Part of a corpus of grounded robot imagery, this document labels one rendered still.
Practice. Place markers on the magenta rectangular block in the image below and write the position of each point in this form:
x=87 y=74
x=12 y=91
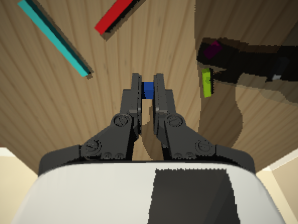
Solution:
x=212 y=50

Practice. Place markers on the small blue cube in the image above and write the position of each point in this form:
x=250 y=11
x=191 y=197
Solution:
x=147 y=90

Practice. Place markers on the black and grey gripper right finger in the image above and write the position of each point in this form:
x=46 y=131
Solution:
x=179 y=142

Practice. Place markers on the lime green rod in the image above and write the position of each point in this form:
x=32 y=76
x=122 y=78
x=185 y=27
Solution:
x=206 y=82

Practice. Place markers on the turquoise rod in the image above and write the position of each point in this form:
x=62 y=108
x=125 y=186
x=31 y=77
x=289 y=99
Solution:
x=47 y=28

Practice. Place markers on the red rod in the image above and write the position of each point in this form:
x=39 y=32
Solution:
x=117 y=8

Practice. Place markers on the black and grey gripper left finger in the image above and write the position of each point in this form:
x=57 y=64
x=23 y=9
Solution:
x=114 y=143

